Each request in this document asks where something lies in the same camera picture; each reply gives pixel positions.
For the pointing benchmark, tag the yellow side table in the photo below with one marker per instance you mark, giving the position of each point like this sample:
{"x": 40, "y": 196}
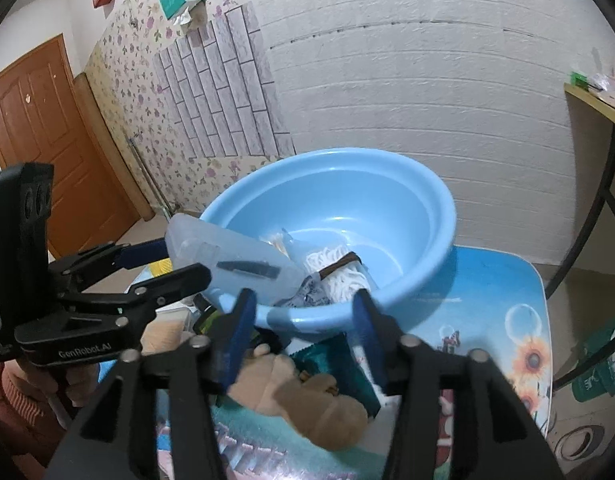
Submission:
{"x": 592, "y": 250}

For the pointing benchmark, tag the blue plastic basin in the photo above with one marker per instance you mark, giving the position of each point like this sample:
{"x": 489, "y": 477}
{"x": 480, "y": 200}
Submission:
{"x": 395, "y": 213}

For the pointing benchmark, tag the dark teal packet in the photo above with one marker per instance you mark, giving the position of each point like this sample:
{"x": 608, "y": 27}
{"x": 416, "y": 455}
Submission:
{"x": 335, "y": 357}

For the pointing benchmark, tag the bag of cotton swabs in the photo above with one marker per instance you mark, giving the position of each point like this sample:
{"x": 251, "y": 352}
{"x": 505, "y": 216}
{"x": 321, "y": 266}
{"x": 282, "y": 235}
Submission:
{"x": 334, "y": 275}

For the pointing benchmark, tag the dustpan with handle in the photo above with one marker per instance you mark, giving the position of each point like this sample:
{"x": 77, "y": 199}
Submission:
{"x": 168, "y": 208}

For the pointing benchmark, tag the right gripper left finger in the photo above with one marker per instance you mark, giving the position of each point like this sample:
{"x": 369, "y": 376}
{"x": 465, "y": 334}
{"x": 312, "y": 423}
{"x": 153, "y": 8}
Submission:
{"x": 116, "y": 435}

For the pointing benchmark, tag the green small box on table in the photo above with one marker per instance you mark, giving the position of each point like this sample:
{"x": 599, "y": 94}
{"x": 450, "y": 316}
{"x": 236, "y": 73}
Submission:
{"x": 579, "y": 80}

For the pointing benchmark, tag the person's hand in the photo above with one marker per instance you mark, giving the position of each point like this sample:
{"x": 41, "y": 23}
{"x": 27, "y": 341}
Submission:
{"x": 29, "y": 428}

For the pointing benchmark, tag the clear plastic lid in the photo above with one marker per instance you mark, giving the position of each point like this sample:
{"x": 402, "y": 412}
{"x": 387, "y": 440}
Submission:
{"x": 235, "y": 261}

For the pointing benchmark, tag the green trash bag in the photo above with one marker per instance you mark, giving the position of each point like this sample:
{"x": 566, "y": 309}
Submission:
{"x": 600, "y": 379}

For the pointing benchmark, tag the beige plush toy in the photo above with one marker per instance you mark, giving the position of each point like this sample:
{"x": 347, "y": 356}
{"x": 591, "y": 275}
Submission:
{"x": 269, "y": 384}

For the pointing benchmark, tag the brown wooden door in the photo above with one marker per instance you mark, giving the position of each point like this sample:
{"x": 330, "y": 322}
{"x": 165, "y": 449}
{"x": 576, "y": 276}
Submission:
{"x": 48, "y": 114}

